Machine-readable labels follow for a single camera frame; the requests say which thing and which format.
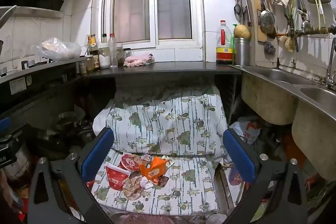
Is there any jar with white powder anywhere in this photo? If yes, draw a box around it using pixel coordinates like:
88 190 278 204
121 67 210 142
98 34 111 69

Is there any dark cooking pot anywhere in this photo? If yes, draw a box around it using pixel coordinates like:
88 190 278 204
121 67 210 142
34 111 90 159

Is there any black gas stove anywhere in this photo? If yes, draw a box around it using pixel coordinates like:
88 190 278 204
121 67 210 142
0 56 88 104

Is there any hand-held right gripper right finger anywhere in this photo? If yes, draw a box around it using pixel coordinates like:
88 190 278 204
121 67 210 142
223 127 309 224

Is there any red paper cup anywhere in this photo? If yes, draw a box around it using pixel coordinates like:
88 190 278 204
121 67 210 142
105 163 131 191

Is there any dark soy sauce bottle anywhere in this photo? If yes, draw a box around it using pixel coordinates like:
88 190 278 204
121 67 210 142
89 34 100 69

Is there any yellowish round vegetable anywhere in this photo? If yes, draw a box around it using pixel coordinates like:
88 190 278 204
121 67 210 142
234 25 250 39

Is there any clear plastic bag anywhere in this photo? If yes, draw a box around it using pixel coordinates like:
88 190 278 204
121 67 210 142
31 38 82 60

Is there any red white wrapper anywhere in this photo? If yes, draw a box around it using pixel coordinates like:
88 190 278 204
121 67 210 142
122 176 143 201

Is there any steel range hood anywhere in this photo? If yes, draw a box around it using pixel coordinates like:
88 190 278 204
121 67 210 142
0 0 66 30

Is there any white framed window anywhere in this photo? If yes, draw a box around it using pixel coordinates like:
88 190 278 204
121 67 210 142
98 0 204 50

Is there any steel skimmer ladle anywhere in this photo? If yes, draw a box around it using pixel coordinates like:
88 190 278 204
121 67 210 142
257 0 276 34

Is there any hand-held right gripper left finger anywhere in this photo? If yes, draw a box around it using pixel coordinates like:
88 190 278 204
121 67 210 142
28 127 124 224

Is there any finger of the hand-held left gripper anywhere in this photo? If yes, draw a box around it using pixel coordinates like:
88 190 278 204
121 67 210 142
0 116 12 134

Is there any steel sink faucet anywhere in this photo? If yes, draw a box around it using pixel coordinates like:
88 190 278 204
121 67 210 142
325 38 336 88

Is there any white orange plastic bag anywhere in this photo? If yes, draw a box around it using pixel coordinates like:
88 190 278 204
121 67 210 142
231 120 263 146

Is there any pink plastic basket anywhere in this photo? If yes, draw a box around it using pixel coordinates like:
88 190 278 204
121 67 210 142
112 214 200 224

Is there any wall water pipe tap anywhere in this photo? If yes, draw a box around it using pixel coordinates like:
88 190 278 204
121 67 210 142
287 18 336 38

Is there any steel canister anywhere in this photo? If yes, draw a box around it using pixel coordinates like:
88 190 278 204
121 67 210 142
234 37 251 65

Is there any white animal print cloth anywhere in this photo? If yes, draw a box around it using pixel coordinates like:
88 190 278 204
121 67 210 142
92 85 231 216

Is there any steel double sink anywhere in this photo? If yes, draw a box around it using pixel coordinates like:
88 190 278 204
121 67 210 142
228 64 336 180

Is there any pink cloth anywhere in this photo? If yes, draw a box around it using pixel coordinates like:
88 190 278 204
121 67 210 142
123 53 156 67

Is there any clear bottle red cap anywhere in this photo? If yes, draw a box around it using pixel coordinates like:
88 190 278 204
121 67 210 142
108 34 118 67

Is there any wooden cutting board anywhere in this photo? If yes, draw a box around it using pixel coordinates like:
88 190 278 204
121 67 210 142
241 0 276 43

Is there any small white wrapper piece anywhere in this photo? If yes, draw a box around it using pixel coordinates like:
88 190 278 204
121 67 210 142
139 176 151 189

